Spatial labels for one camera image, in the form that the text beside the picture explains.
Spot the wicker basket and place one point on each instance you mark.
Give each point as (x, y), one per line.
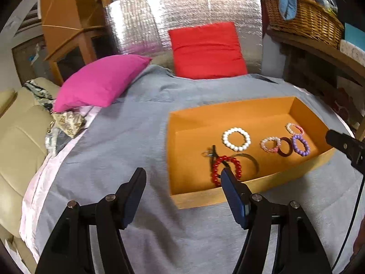
(308, 20)

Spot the floral cloth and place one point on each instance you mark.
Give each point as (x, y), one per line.
(346, 100)

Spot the beige sofa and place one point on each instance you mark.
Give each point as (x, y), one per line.
(20, 148)

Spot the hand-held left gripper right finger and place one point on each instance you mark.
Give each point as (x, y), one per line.
(233, 199)

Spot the orange cardboard box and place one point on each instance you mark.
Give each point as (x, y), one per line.
(194, 159)

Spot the dark brown bangle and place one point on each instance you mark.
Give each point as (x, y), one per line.
(285, 154)

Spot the patterned cloth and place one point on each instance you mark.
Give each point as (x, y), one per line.
(68, 121)

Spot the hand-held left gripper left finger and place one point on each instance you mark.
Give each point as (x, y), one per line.
(131, 202)

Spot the person's right forearm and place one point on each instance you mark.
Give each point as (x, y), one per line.
(360, 244)

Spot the white patterned box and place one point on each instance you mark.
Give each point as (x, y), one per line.
(352, 52)

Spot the wooden cabinet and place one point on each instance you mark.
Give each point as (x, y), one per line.
(68, 11)

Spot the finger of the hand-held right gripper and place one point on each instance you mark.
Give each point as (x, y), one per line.
(345, 147)

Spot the wooden shelf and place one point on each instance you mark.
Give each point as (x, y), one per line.
(313, 51)

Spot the magenta pillow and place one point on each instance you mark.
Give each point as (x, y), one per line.
(99, 82)

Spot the red pillow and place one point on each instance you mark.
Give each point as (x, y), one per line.
(205, 51)

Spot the pale pink sheet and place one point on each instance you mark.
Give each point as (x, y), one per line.
(37, 182)

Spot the silver foil insulation sheet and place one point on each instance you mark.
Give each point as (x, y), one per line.
(148, 20)

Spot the black hair clip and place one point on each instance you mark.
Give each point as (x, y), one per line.
(212, 155)

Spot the teal box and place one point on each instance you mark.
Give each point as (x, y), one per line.
(355, 32)

